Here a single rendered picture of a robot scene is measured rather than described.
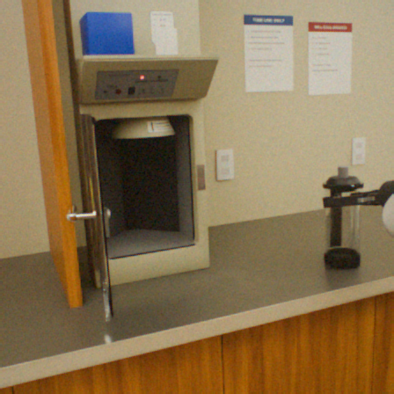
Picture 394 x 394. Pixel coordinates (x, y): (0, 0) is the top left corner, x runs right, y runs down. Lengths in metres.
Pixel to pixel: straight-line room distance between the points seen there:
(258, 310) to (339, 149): 1.11
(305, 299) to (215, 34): 1.01
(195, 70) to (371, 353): 0.88
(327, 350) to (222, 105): 0.94
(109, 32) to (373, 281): 0.87
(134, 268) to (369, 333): 0.65
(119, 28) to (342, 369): 1.01
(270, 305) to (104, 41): 0.69
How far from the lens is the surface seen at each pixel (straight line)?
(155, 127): 1.25
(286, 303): 1.14
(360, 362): 1.41
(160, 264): 1.30
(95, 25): 1.10
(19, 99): 1.60
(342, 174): 1.32
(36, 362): 0.99
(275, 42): 1.89
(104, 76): 1.11
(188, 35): 1.27
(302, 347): 1.26
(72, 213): 0.93
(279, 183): 1.92
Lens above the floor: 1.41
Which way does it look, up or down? 13 degrees down
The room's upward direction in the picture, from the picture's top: 3 degrees counter-clockwise
